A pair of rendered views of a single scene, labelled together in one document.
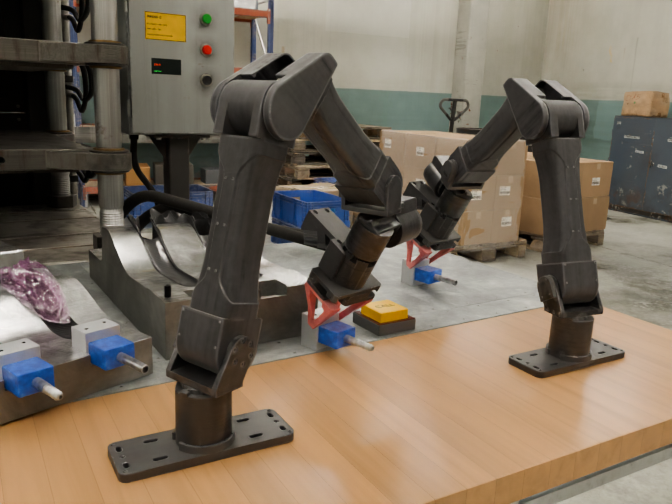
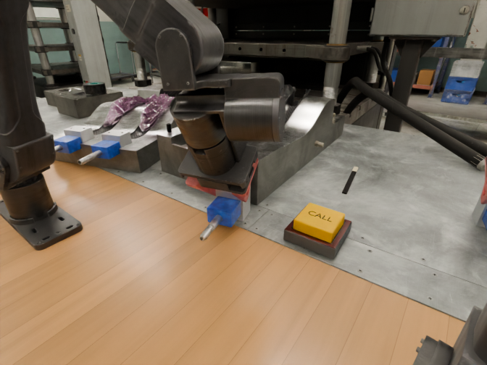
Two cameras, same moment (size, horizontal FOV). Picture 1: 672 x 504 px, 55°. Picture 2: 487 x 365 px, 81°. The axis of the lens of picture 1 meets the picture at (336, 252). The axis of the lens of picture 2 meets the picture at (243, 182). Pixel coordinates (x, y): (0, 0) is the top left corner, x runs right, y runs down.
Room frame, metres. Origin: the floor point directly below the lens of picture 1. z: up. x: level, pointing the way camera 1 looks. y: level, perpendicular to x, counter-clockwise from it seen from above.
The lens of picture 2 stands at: (0.84, -0.38, 1.09)
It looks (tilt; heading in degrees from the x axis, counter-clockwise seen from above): 28 degrees down; 68
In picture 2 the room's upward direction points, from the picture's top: straight up
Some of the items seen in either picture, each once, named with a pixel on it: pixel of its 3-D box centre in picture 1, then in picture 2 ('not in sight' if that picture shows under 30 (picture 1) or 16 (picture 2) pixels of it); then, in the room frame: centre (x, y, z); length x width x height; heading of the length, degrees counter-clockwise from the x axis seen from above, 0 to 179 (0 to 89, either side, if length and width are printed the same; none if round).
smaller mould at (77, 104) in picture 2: not in sight; (90, 101); (0.72, 0.94, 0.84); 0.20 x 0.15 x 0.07; 33
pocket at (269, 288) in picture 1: (267, 295); not in sight; (1.01, 0.11, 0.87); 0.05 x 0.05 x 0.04; 33
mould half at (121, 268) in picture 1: (190, 267); (266, 126); (1.17, 0.27, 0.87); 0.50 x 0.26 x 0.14; 33
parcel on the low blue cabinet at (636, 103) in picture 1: (645, 104); not in sight; (7.72, -3.50, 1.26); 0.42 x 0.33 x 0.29; 25
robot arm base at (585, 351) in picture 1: (570, 336); not in sight; (0.97, -0.38, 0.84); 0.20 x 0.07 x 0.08; 121
